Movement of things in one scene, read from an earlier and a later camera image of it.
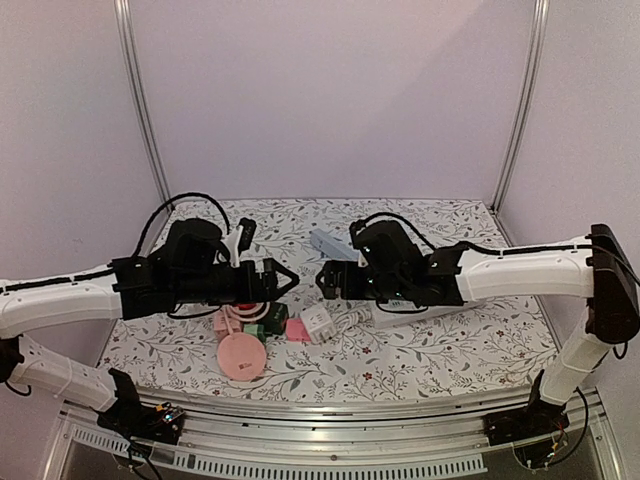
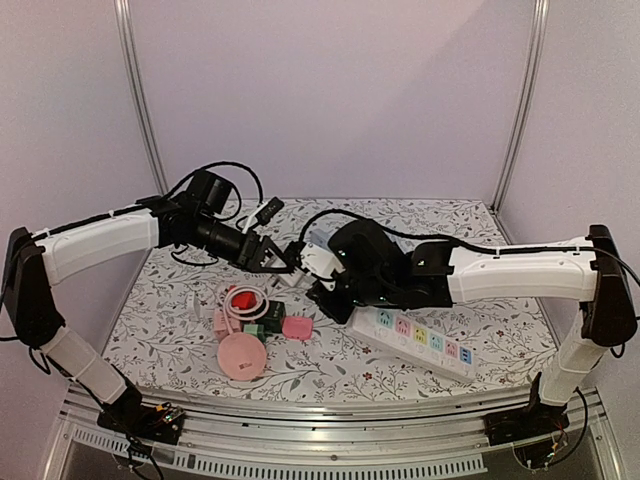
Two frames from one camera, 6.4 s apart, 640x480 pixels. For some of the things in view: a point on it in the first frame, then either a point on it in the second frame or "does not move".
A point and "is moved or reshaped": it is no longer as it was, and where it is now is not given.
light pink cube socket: (221, 327) does not move
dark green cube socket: (278, 315) does not move
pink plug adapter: (296, 331) does not move
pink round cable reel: (241, 356) does not move
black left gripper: (267, 287) to (253, 253)
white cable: (268, 304) does not move
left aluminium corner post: (126, 44) does not move
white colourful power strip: (384, 318) is moved or reshaped
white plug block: (318, 324) to (311, 261)
